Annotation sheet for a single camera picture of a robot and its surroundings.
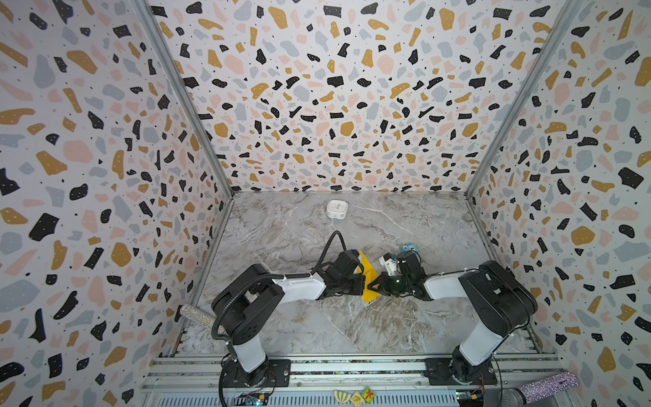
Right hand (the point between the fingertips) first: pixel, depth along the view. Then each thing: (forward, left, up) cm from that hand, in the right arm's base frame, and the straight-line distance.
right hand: (364, 283), depth 90 cm
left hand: (-1, -1, +2) cm, 3 cm away
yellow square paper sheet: (+5, -2, -2) cm, 5 cm away
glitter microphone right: (-32, -40, +2) cm, 51 cm away
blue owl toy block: (+16, -19, -1) cm, 25 cm away
